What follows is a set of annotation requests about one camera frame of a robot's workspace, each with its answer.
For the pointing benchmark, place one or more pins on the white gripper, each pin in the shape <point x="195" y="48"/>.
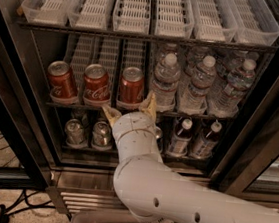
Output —
<point x="132" y="124"/>

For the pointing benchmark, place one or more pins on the red coke can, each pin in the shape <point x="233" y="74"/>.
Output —
<point x="97" y="88"/>
<point x="62" y="81"/>
<point x="131" y="88"/>

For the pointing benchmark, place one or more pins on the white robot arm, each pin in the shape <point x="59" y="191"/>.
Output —
<point x="153" y="192"/>

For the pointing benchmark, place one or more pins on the right blue soda can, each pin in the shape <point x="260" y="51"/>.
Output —
<point x="159" y="137"/>

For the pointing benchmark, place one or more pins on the silver soda can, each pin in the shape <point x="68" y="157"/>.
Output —
<point x="75" y="134"/>
<point x="101" y="138"/>

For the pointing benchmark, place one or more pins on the left silver soda can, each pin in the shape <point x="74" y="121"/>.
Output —
<point x="75" y="134"/>

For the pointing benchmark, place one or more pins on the steel fridge base grille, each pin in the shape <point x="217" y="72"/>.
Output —
<point x="82" y="189"/>

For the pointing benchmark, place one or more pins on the top shelf clear bin row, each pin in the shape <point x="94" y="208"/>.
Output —
<point x="240" y="21"/>

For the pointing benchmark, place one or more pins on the front left water bottle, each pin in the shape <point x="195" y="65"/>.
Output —
<point x="165" y="81"/>

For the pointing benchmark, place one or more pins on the water bottle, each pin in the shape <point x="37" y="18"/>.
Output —
<point x="238" y="82"/>
<point x="165" y="81"/>
<point x="193" y="96"/>

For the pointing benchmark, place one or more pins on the left dark drink bottle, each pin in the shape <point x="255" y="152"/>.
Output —
<point x="180" y="138"/>

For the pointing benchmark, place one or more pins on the dark drink bottle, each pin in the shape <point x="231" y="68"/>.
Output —
<point x="206" y="140"/>
<point x="180" y="138"/>

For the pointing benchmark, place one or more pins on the front middle water bottle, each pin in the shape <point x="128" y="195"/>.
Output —
<point x="193" y="96"/>

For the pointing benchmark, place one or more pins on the right dark drink bottle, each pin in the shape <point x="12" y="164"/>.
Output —
<point x="206" y="140"/>

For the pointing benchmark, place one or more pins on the front right water bottle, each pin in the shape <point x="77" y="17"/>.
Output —
<point x="238" y="82"/>

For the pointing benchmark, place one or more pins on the black fridge door frame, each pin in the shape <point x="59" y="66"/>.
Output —
<point x="33" y="173"/>

